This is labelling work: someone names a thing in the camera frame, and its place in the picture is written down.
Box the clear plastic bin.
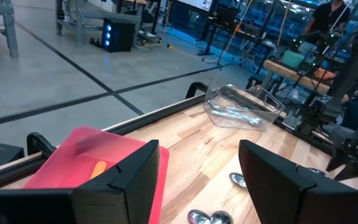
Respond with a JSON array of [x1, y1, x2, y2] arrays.
[[203, 77, 286, 131]]

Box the person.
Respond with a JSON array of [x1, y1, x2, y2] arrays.
[[301, 0, 352, 37]]

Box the teal handled spoon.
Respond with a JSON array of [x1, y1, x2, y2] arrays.
[[228, 172, 248, 189]]

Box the red translucent plastic bin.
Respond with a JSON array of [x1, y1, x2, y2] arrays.
[[23, 126, 170, 224]]

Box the white power strip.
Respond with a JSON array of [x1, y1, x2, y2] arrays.
[[137, 29, 161, 41]]

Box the black desk leg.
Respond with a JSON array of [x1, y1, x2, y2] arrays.
[[197, 6, 223, 57]]

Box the teal box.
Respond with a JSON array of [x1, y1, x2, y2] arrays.
[[282, 49, 306, 69]]

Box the computer tower with purple light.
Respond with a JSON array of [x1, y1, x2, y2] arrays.
[[246, 76, 265, 91]]

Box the wooden top workbench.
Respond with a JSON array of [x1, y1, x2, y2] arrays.
[[261, 59, 332, 96]]

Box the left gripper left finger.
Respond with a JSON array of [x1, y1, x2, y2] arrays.
[[0, 139, 160, 224]]

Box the orange object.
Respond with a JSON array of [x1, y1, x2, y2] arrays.
[[314, 67, 337, 81]]

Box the black curved clamp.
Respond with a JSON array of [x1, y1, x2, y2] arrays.
[[185, 82, 209, 101], [25, 132, 57, 158]]

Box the grey metal bench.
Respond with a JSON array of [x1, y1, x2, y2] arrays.
[[0, 0, 20, 58], [55, 0, 142, 48]]

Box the yellow extension cord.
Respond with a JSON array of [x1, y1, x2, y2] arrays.
[[166, 43, 217, 62]]

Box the computer tower with blue lights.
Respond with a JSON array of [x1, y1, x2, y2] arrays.
[[101, 17, 136, 53]]

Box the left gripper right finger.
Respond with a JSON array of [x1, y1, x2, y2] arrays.
[[239, 139, 358, 224]]

